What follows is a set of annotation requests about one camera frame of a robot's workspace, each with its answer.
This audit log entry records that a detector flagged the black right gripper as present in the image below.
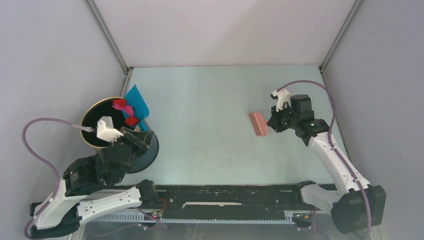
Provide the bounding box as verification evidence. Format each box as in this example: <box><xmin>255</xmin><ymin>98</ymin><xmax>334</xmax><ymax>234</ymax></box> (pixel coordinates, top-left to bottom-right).
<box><xmin>268</xmin><ymin>102</ymin><xmax>298</xmax><ymax>133</ymax></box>

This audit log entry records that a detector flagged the red paper scrap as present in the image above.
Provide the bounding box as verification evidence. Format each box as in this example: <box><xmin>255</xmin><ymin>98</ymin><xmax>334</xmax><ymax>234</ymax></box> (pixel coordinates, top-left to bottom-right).
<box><xmin>125</xmin><ymin>116</ymin><xmax>140</xmax><ymax>127</ymax></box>

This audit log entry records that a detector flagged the pink hand brush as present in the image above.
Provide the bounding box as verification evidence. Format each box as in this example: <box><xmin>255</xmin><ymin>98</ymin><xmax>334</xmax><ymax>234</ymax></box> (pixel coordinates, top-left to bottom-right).
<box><xmin>248</xmin><ymin>111</ymin><xmax>268</xmax><ymax>137</ymax></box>

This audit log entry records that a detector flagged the magenta paper scrap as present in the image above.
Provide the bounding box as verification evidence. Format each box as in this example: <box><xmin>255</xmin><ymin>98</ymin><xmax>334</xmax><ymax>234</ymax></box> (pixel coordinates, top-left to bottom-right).
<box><xmin>112</xmin><ymin>98</ymin><xmax>134</xmax><ymax>117</ymax></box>

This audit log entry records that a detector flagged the blue plastic dustpan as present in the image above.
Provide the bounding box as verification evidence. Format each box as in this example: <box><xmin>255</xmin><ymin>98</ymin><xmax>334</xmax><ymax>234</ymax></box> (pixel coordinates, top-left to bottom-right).
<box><xmin>122</xmin><ymin>85</ymin><xmax>150</xmax><ymax>131</ymax></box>

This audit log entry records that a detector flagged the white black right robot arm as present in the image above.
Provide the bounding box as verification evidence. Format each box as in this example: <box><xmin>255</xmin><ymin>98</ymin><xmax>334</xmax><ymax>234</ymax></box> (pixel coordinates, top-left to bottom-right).
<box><xmin>267</xmin><ymin>90</ymin><xmax>387</xmax><ymax>234</ymax></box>

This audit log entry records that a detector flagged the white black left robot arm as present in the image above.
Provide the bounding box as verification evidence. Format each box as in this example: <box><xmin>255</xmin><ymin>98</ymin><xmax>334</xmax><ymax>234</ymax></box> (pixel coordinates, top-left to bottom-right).
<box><xmin>27</xmin><ymin>127</ymin><xmax>159</xmax><ymax>240</ymax></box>

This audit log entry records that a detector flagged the black gold-rimmed bin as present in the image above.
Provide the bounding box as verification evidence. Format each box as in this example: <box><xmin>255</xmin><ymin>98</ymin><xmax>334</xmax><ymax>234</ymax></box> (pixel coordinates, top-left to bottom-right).
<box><xmin>81</xmin><ymin>97</ymin><xmax>159</xmax><ymax>174</ymax></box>

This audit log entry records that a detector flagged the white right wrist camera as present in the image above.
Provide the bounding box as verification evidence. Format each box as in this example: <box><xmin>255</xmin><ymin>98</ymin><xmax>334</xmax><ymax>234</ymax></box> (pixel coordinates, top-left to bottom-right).
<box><xmin>270</xmin><ymin>88</ymin><xmax>291</xmax><ymax>112</ymax></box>

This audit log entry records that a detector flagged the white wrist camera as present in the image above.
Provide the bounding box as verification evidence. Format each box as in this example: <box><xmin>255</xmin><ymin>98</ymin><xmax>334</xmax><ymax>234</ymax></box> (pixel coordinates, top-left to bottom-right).
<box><xmin>270</xmin><ymin>88</ymin><xmax>291</xmax><ymax>112</ymax></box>
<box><xmin>95</xmin><ymin>116</ymin><xmax>124</xmax><ymax>143</ymax></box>

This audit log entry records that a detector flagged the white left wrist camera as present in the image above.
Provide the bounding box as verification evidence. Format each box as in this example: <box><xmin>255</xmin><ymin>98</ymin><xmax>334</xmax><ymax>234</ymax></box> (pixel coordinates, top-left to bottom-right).
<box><xmin>95</xmin><ymin>116</ymin><xmax>124</xmax><ymax>143</ymax></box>

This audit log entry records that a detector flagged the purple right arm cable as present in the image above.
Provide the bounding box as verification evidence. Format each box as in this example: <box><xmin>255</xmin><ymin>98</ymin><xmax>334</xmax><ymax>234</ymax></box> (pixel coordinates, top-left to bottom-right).
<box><xmin>276</xmin><ymin>80</ymin><xmax>374</xmax><ymax>240</ymax></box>

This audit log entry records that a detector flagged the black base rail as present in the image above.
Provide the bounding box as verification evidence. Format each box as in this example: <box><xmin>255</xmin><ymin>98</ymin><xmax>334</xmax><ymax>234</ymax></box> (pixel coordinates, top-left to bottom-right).
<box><xmin>135</xmin><ymin>180</ymin><xmax>314</xmax><ymax>223</ymax></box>

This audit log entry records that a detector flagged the aluminium frame rail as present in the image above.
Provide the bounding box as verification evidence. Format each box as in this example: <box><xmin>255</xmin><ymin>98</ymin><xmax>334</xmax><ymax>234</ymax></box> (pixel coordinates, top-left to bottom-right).
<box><xmin>77</xmin><ymin>188</ymin><xmax>379</xmax><ymax>229</ymax></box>

